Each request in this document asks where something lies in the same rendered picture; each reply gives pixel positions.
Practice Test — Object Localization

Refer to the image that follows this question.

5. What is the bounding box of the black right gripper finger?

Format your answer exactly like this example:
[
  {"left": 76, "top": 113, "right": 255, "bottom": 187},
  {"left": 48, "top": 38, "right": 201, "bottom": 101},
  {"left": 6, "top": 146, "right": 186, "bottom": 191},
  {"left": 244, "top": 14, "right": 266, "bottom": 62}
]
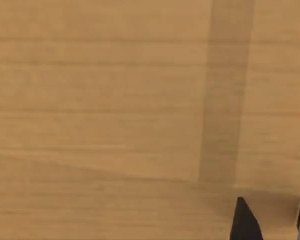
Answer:
[{"left": 229, "top": 196, "right": 264, "bottom": 240}]

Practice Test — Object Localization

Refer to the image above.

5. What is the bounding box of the wooden door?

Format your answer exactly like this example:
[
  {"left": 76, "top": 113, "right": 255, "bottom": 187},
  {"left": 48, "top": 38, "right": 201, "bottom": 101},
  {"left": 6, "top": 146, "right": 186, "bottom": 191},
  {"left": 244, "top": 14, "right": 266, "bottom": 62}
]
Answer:
[{"left": 0, "top": 0, "right": 300, "bottom": 240}]

